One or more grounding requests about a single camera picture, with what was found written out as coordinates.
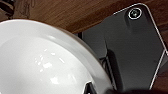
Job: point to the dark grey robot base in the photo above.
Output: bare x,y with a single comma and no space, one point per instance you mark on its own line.
133,46

